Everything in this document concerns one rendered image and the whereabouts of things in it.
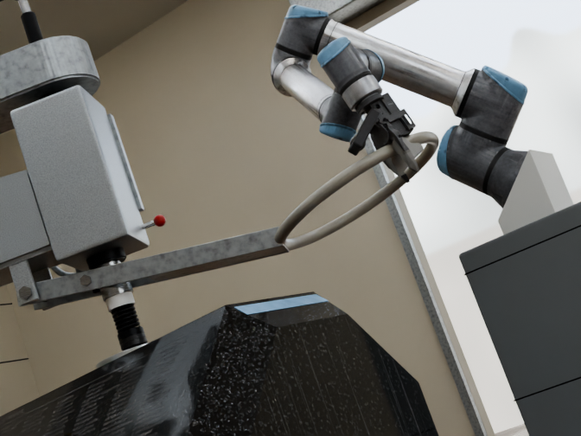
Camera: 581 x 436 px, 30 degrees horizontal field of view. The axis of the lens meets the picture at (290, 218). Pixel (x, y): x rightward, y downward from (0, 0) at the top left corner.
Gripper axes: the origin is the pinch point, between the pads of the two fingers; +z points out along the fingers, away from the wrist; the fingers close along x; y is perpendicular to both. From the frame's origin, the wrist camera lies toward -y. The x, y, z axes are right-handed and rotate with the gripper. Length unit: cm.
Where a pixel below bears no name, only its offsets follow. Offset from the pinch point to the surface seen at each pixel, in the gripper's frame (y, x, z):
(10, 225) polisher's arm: -72, 53, -46
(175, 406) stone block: -76, 2, 21
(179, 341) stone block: -65, 13, 7
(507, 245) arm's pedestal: 37, 33, 22
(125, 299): -57, 52, -16
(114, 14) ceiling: 195, 475, -324
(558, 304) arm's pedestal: 38, 30, 43
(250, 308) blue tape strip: -51, 4, 10
